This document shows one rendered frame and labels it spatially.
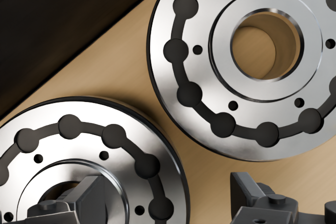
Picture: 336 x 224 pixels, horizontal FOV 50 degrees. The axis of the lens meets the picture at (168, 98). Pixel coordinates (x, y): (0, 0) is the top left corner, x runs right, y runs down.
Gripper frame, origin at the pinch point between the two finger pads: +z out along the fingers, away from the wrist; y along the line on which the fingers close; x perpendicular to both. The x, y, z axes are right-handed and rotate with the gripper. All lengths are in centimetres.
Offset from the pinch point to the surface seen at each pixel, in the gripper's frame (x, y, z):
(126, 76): 5.3, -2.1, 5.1
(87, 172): 1.2, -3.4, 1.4
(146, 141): 2.3, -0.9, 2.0
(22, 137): 2.6, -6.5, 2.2
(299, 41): 6.5, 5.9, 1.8
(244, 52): 6.3, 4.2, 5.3
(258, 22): 7.7, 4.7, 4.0
